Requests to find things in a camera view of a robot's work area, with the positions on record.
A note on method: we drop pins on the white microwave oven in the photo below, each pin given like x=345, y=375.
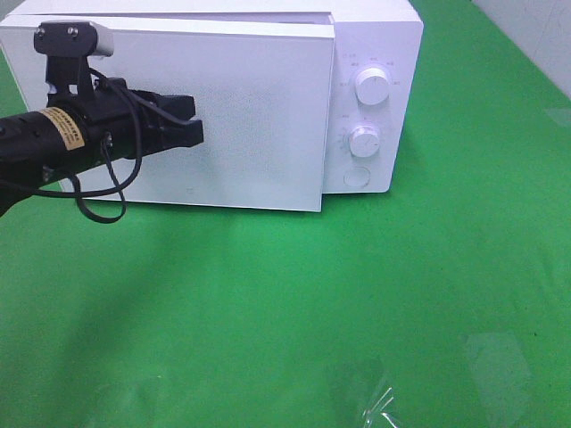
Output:
x=379, y=40

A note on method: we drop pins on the round white door-release button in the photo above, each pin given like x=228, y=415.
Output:
x=356, y=177

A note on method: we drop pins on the green table mat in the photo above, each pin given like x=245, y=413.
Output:
x=196, y=317

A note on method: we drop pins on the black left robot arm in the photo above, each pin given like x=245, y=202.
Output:
x=26, y=140

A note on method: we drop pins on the white dial knob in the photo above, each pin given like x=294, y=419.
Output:
x=364, y=141
x=372, y=85

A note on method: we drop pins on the white microwave door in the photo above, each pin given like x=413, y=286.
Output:
x=212, y=113

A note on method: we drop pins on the clear tape patch far right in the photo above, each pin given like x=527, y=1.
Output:
x=561, y=116

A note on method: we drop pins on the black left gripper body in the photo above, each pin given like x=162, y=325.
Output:
x=86, y=129

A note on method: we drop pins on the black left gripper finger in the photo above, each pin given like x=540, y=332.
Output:
x=162, y=136
x=173, y=108

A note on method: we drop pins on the clear tape patch front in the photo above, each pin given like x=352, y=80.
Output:
x=376, y=402

